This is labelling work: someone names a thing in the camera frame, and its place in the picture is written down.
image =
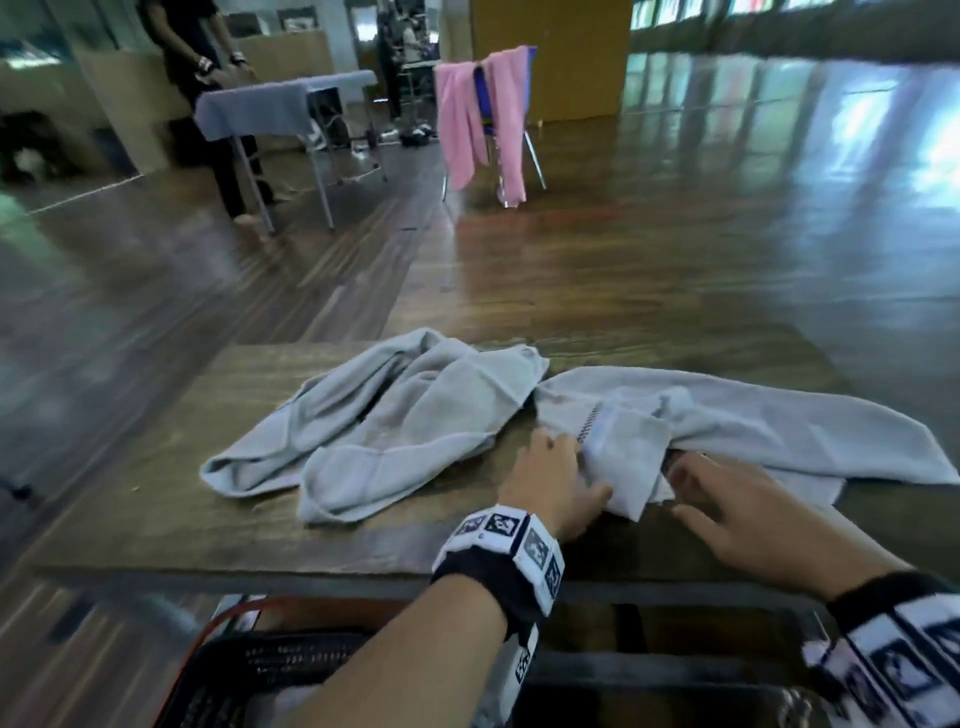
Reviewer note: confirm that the blue chair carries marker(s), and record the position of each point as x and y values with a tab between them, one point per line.
484	105

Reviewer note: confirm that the yellow wooden door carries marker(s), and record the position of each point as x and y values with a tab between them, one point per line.
570	60

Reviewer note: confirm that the person's left hand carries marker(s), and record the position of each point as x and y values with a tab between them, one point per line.
547	487

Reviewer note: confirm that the black left wrist marker band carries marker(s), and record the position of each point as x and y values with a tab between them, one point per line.
495	562

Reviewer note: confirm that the black shoes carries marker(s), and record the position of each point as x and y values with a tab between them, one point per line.
415	137

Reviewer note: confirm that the row of windows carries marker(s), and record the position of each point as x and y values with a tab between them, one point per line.
675	9

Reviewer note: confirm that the grey folding table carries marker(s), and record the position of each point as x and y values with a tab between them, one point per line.
300	97

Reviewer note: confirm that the pink cloth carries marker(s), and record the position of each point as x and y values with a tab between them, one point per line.
510	112
457	127

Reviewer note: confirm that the person's right hand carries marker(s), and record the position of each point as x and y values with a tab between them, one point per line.
772	532

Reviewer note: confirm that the light grey smooth towel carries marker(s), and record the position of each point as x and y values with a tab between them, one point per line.
420	420

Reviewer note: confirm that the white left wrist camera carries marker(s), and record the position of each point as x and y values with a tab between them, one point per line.
521	667

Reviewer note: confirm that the black plastic mesh basket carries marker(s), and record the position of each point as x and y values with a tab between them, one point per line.
262	667

